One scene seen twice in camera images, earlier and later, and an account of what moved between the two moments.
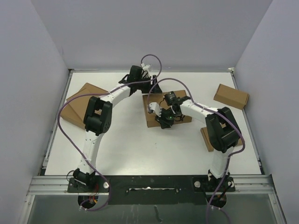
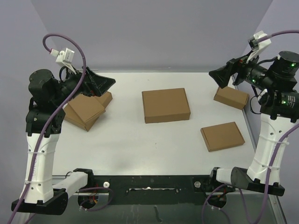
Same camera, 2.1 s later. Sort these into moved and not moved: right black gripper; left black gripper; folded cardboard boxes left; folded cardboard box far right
Moved: right black gripper; left black gripper
Not moved: folded cardboard box far right; folded cardboard boxes left
